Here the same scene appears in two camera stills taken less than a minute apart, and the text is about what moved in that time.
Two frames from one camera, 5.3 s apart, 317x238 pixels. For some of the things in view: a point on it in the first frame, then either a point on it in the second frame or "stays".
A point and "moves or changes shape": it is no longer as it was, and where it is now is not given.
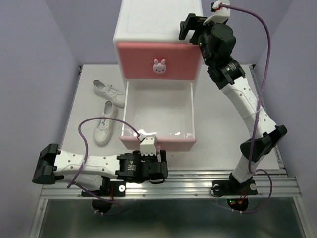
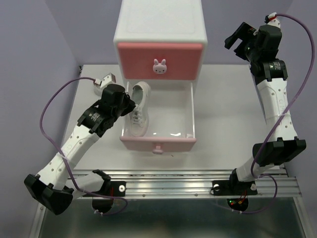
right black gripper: x=189 y=24 to x=241 y=32
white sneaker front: x=104 y=128 moves or changes shape
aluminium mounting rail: x=239 y=184 stays
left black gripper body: x=150 y=158 to x=127 y=107
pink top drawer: x=155 y=60 stays
